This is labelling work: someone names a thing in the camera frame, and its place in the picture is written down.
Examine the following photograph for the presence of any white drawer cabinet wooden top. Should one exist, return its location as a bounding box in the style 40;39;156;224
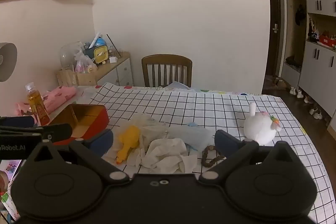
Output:
94;51;133;86

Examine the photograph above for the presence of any dark teal holder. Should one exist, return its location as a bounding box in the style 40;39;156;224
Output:
83;46;95;59

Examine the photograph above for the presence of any white mesh cloth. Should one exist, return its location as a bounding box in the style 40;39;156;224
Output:
131;113;170;146

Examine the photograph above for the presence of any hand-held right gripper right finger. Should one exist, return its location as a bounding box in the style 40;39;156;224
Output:
199;130;305;184

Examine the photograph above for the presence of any pale blue cloth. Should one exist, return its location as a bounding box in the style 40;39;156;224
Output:
165;80;190;89

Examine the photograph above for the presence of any clear plastic bag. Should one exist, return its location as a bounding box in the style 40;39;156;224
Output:
74;51;98;73

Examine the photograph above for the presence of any grey wardrobe cabinet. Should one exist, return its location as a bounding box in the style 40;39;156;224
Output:
281;0;336;132

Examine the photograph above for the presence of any brown bead bracelet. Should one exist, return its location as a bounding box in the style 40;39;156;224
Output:
202;145;226;168

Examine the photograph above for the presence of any yellow tissue box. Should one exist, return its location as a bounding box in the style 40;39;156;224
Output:
93;45;109;65

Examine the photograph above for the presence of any colourful printed packet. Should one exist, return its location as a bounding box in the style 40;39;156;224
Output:
0;160;23;180

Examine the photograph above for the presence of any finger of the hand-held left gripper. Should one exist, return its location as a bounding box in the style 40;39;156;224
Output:
0;123;72;143
0;116;35;128

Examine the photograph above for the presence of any yellow rubber chicken toy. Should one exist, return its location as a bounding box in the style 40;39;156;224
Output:
115;126;141;165

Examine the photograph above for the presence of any wooden chair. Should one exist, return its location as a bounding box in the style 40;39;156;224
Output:
141;54;193;88

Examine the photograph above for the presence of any amber tea bottle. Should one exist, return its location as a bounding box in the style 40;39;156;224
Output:
25;82;51;126

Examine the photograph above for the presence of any grey round fan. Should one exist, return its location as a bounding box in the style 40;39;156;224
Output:
0;42;18;82

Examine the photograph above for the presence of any white plush bunny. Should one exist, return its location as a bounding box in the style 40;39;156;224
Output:
243;101;282;146

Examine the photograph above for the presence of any clear glass vase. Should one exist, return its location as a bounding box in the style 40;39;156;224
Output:
60;42;84;71

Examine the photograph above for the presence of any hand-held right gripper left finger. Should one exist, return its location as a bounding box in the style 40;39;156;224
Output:
26;129;130;184

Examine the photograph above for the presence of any pink printed cloth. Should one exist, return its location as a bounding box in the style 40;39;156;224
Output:
15;86;77;117

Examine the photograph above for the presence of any red tin box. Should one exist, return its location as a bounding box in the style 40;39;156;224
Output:
49;104;110;146

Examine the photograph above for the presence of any dark entrance door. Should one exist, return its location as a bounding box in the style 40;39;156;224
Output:
264;0;283;90

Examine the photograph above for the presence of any thin black stick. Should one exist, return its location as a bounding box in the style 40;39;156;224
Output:
106;34;122;58

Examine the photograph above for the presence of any black grid white tablecloth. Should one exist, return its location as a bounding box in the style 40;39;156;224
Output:
76;82;328;224

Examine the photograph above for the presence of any wooden crate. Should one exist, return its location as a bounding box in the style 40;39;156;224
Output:
55;69;97;86

